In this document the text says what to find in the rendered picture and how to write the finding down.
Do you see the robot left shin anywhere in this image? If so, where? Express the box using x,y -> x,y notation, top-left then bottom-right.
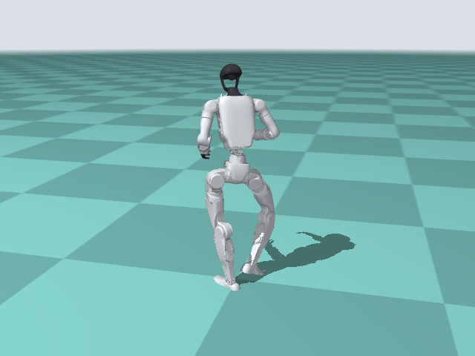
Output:
214,226 -> 235,285

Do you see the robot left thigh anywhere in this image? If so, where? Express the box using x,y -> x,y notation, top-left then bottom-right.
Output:
205,168 -> 233,240

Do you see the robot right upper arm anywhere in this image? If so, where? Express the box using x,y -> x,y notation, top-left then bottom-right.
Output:
253,99 -> 280,140

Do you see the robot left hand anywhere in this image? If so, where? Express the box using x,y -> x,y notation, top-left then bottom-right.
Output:
201,146 -> 210,159

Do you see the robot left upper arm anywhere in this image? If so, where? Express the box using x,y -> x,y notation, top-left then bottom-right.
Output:
198,99 -> 219,146

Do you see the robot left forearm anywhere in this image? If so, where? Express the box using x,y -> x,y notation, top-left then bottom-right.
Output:
197,135 -> 210,155

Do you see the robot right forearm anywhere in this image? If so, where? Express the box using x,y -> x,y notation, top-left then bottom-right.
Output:
254,129 -> 269,141

